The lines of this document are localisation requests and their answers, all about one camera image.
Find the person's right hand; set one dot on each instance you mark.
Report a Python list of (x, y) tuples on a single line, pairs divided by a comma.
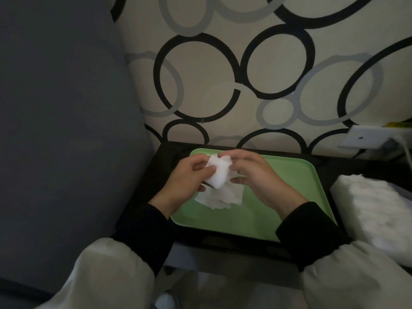
[(267, 183)]

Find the person's left hand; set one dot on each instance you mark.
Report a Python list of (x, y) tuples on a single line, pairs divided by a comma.
[(180, 186)]

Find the green plastic tray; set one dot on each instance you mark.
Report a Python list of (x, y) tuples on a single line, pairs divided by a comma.
[(289, 180)]

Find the white cotton pad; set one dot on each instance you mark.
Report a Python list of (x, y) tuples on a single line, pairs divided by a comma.
[(220, 173)]

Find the pile of white cotton pads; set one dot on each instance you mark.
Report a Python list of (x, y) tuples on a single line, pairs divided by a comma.
[(225, 197)]

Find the person's left forearm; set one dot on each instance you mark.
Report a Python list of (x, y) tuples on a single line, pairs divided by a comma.
[(119, 263)]

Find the person's right forearm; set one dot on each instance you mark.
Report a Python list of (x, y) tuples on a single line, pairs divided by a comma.
[(338, 267)]

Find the grey upholstered sofa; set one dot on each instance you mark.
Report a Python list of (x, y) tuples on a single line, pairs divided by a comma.
[(64, 141)]

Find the yellow warning sticker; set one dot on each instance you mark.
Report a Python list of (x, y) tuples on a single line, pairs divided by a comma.
[(399, 124)]

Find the white wall socket plate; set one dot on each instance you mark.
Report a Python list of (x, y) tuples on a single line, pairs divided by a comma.
[(360, 137)]

